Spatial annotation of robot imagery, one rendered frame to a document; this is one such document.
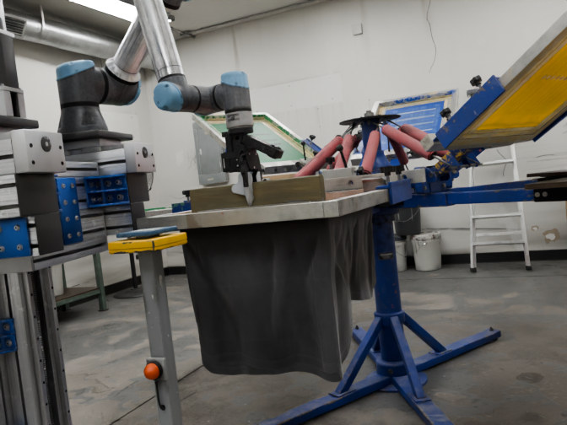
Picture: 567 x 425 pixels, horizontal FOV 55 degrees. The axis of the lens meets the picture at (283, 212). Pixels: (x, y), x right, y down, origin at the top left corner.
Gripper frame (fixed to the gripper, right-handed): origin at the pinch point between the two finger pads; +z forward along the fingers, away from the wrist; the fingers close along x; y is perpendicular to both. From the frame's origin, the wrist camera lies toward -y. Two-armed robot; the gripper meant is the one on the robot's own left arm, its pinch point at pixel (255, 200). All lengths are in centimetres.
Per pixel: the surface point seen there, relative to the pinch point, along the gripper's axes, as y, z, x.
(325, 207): -25.8, 3.1, 15.1
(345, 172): -3, -6, -72
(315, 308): -16.5, 29.2, 5.1
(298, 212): -18.9, 3.5, 15.1
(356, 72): 97, -118, -457
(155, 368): 11, 35, 37
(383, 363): 5, 89, -124
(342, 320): -20.2, 34.7, -3.9
